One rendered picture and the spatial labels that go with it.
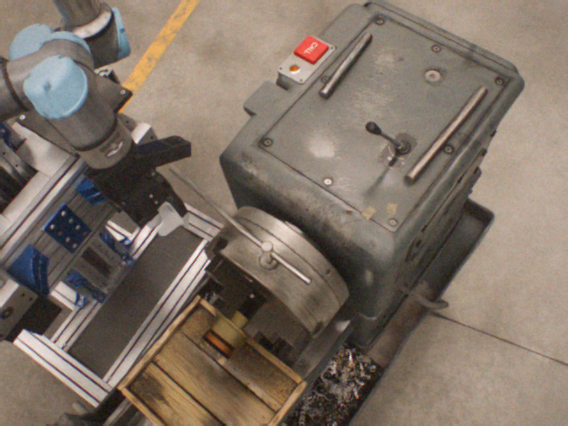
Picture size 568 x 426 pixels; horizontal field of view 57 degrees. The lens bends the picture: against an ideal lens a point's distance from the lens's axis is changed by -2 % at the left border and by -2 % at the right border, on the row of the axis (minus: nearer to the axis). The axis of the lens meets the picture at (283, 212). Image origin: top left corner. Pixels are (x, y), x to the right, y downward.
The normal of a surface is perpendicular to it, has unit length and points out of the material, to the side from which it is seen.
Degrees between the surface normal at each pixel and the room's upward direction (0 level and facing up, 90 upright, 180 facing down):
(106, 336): 0
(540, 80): 0
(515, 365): 0
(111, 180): 72
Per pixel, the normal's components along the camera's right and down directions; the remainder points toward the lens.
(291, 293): 0.37, -0.05
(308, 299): 0.52, 0.11
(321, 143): -0.09, -0.43
